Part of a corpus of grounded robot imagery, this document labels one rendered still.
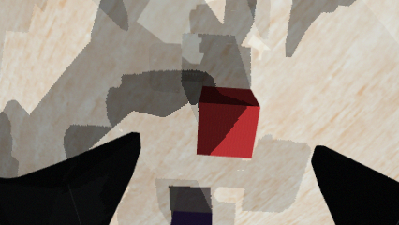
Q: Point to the red block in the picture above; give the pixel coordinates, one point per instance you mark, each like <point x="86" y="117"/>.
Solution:
<point x="228" y="119"/>

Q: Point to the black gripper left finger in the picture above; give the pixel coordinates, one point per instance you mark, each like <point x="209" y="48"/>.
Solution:
<point x="82" y="190"/>

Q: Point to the purple block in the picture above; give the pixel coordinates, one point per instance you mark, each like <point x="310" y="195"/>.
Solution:
<point x="190" y="218"/>

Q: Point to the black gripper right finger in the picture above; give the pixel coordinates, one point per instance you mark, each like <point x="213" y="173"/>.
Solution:
<point x="354" y="193"/>

